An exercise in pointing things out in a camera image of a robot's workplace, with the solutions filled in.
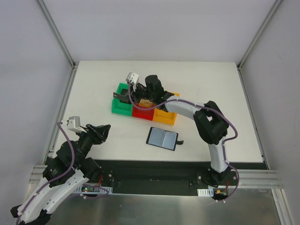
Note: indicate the black leather card holder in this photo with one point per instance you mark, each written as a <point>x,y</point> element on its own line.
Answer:
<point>163,139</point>

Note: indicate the white cable duct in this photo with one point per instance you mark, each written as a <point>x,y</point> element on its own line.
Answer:
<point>93,190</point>
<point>208,192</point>

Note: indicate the red plastic bin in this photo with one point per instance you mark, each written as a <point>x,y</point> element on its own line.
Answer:
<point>143,114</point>

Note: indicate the left white cable duct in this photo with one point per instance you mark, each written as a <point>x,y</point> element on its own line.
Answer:
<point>93,190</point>

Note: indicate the aluminium frame post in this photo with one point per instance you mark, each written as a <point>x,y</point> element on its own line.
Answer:
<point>55,32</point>
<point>269,16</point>

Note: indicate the yellow plastic bin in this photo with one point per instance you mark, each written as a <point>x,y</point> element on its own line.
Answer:
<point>161,116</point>

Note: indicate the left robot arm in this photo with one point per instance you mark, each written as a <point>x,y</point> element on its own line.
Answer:
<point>69,170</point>

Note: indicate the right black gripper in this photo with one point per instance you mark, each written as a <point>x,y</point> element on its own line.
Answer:
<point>131,93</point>

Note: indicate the gold card stack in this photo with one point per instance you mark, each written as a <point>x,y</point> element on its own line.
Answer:
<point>145,103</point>

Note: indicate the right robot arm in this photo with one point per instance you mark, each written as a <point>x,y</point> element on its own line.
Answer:
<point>209,120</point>

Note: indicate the right aluminium frame post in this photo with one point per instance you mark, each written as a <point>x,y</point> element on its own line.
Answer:
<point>269,16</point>

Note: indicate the green plastic bin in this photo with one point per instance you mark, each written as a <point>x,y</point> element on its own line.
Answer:
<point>121,108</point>

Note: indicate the black card stack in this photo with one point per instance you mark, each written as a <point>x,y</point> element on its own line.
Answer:
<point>124,91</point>

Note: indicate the left aluminium frame post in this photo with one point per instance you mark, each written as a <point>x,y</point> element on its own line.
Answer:
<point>55,32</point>

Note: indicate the right white cable duct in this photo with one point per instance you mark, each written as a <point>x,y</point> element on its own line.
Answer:
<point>208,192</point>

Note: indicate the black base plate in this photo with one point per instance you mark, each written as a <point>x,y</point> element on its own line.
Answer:
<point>152,178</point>

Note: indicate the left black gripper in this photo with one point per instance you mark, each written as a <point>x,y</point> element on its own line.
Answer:
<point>95,133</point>

